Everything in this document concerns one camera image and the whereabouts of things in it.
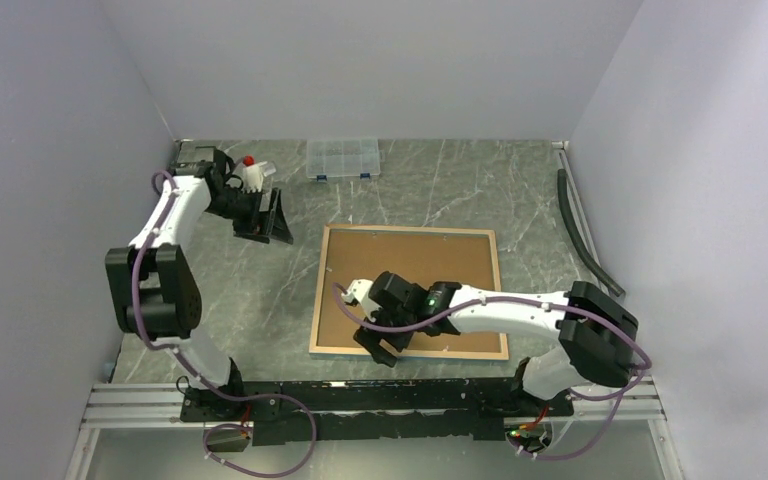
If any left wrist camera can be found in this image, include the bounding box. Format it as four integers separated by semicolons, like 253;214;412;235
235;155;277;193

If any black mounting base bar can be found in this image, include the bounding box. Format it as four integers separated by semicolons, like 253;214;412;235
180;377;574;446

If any aluminium rail frame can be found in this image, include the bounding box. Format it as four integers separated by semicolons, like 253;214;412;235
65;376;685;479

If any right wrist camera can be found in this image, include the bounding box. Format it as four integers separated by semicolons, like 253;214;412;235
341;279;377;309

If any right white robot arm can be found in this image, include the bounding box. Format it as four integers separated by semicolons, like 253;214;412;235
332;271;652;415

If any wooden picture frame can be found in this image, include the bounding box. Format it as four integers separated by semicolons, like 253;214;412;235
309;224;510;362

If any brown frame backing board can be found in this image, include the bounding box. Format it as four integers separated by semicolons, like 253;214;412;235
317;230;502;355

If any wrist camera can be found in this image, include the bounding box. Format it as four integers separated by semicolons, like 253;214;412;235
235;155;277;193
341;279;377;309

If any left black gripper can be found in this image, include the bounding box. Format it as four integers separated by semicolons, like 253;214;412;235
205;186;293;244

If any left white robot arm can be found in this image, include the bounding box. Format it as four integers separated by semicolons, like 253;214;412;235
104;146;294;420

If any clear plastic organizer box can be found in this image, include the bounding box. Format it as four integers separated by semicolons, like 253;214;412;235
306;137;383;181

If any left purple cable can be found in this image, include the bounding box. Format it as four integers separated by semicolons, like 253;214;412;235
130;170;319;480

